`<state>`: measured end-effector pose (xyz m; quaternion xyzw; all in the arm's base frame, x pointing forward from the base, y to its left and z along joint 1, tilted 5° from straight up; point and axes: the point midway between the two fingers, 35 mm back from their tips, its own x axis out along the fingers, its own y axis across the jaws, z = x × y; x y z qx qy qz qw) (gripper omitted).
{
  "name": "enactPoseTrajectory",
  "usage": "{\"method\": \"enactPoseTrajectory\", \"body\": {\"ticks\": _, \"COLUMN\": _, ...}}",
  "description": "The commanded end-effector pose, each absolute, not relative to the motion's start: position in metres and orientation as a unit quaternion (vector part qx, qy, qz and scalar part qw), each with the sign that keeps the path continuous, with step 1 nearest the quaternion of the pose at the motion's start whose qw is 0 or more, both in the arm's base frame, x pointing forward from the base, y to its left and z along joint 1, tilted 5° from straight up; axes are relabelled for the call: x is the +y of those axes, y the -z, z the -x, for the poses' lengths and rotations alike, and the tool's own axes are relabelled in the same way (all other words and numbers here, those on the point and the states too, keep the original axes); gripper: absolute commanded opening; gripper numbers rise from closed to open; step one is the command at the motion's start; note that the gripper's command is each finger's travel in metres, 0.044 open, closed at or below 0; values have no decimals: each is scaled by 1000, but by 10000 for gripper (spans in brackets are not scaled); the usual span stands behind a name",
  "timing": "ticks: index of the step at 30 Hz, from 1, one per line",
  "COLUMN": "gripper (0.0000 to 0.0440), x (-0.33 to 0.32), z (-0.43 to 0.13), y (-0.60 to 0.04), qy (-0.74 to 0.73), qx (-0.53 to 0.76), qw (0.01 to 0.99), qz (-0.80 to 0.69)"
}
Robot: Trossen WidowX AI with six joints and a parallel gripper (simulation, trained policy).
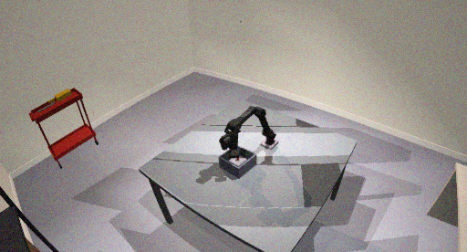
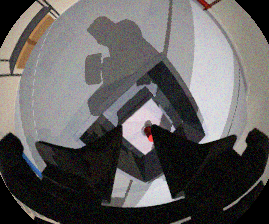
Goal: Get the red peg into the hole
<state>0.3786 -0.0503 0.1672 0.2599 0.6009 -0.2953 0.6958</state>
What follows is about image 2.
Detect dark red peg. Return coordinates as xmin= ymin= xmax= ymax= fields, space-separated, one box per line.
xmin=145 ymin=125 xmax=153 ymax=141

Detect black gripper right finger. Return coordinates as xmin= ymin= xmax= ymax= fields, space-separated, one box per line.
xmin=151 ymin=124 xmax=238 ymax=198

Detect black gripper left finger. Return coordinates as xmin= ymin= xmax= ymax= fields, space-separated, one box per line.
xmin=36 ymin=124 xmax=123 ymax=204

